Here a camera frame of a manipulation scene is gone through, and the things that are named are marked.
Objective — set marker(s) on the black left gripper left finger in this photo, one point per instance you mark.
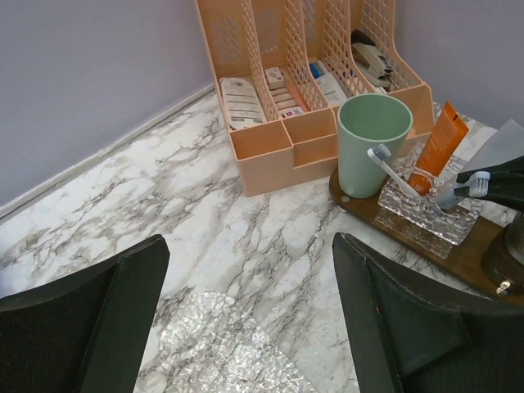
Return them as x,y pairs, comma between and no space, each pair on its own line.
87,331

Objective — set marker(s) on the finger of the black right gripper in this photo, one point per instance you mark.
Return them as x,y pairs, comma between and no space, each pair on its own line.
505,186

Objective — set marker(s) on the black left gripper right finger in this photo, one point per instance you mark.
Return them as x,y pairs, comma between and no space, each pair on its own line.
410,333

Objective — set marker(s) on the clear square toothbrush holder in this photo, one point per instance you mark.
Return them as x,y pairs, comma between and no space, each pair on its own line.
409,218

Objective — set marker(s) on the green plastic cup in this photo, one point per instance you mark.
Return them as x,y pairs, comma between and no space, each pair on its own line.
363,122

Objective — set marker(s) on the grey toothbrush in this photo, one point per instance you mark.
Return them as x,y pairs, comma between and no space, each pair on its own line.
479,184

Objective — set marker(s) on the brown oval wooden tray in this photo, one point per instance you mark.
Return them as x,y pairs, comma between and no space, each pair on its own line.
462,261

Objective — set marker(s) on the white blue box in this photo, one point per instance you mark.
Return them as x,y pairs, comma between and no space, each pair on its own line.
328,83

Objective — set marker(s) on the red white staples box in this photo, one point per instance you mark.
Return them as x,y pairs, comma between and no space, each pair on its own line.
292,111

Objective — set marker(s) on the peach compartment organizer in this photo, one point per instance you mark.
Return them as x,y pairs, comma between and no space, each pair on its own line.
245,37

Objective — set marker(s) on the small white clip box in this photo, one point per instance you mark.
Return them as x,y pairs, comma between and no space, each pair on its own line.
274,78

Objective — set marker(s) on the white oval soap packet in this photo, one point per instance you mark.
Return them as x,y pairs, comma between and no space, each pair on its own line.
241,103

